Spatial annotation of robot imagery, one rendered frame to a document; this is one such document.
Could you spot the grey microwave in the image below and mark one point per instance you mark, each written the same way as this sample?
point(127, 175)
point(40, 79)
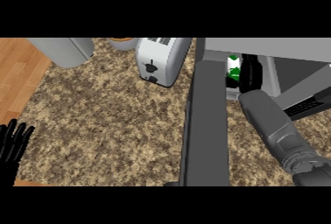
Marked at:
point(279, 62)

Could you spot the silver toaster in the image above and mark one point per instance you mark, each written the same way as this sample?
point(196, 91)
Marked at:
point(161, 59)

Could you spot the grey cylindrical container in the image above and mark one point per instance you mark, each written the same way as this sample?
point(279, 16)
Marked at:
point(63, 51)

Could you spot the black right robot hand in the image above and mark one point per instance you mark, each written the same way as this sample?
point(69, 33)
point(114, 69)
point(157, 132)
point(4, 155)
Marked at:
point(250, 74)

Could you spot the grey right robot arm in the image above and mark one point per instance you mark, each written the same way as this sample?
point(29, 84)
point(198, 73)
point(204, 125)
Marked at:
point(282, 134)

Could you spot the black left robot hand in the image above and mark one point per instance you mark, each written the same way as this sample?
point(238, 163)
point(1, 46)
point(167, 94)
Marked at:
point(12, 140)

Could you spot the white green milk carton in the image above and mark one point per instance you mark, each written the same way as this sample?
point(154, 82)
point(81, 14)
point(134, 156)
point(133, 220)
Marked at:
point(232, 71)

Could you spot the grey jar with brown lid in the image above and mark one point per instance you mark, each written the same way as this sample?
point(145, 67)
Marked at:
point(121, 42)

